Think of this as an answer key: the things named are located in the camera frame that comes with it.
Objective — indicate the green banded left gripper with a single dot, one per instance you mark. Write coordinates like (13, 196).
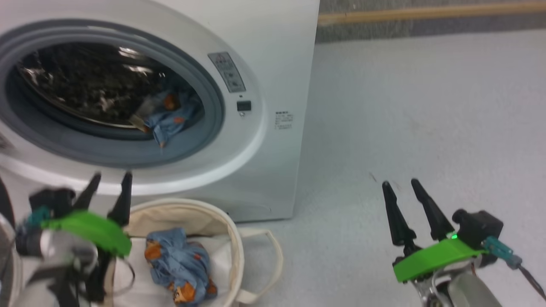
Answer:
(89, 230)

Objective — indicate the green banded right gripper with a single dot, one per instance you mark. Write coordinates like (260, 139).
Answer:
(435, 258)

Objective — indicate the blue garment with orange print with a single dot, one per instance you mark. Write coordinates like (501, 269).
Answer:
(179, 260)
(172, 115)

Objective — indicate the round dark glass washer door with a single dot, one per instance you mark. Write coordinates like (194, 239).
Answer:
(4, 200)

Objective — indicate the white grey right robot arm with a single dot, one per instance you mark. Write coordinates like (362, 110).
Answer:
(465, 294)

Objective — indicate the cream canvas laundry basket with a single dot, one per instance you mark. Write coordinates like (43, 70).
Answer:
(230, 238)

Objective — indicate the white front-load washing machine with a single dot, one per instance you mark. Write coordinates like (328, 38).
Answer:
(273, 64)

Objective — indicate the grey warning label sticker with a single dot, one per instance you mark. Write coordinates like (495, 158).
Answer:
(227, 72)

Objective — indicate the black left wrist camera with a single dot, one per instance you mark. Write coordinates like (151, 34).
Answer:
(51, 200)

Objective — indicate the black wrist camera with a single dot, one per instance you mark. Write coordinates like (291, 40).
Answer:
(480, 228)
(51, 200)

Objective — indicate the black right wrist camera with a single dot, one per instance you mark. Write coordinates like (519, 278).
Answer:
(480, 228)

